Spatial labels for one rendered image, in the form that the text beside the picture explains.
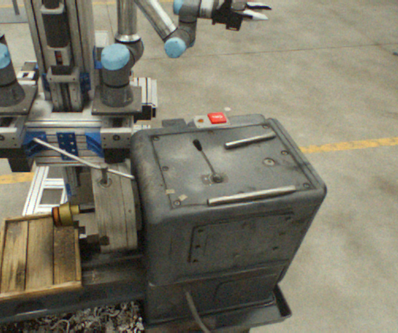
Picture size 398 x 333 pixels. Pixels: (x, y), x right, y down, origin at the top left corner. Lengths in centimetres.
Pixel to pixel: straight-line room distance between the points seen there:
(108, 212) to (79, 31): 89
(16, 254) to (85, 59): 91
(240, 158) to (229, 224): 24
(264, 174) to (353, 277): 161
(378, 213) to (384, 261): 44
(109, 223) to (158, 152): 30
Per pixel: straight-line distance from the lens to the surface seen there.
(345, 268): 277
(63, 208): 130
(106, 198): 117
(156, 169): 121
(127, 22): 166
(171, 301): 155
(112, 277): 141
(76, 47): 178
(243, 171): 124
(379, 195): 338
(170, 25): 147
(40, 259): 148
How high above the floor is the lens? 208
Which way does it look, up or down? 45 degrees down
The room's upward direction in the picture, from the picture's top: 1 degrees clockwise
